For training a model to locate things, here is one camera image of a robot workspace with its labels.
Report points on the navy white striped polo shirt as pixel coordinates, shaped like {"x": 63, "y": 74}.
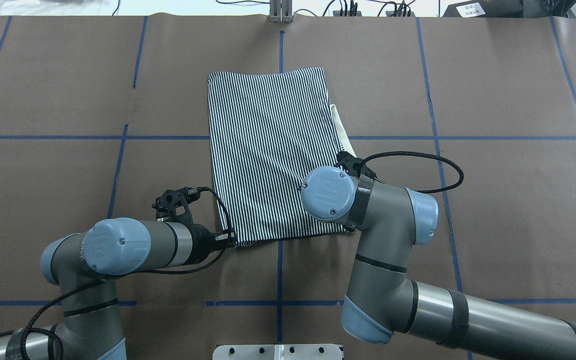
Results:
{"x": 267, "y": 133}

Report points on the grey USB hub orange ports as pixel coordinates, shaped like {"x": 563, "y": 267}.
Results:
{"x": 347, "y": 8}

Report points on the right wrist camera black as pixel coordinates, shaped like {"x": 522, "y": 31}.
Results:
{"x": 354, "y": 166}

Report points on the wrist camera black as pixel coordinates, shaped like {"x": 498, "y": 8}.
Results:
{"x": 173, "y": 206}
{"x": 354, "y": 166}

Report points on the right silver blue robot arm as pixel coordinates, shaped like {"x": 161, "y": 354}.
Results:
{"x": 382, "y": 300}

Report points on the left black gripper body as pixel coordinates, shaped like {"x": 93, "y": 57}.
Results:
{"x": 201, "y": 242}

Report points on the aluminium frame post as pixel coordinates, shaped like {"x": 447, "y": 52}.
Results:
{"x": 281, "y": 11}

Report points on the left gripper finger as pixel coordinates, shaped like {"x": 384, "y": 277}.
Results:
{"x": 230, "y": 243}
{"x": 229, "y": 235}

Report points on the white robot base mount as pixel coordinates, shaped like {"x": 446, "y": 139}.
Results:
{"x": 300, "y": 351}

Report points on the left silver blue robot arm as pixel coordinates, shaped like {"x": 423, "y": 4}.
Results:
{"x": 85, "y": 322}

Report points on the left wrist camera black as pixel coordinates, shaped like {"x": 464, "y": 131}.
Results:
{"x": 173, "y": 206}

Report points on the black box with label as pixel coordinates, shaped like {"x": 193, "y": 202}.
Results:
{"x": 485, "y": 9}

